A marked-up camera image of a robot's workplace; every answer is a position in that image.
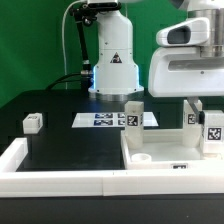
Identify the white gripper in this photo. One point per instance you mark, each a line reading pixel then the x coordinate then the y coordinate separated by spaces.
pixel 179 69

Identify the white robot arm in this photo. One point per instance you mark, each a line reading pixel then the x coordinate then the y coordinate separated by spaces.
pixel 116 74

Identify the white U-shaped obstacle fence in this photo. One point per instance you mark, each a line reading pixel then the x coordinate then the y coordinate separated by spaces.
pixel 101 183

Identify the white sheet with tags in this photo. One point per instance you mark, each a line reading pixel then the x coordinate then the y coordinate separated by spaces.
pixel 107 119

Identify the white square table top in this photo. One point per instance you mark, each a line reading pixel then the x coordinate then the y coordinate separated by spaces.
pixel 163 149

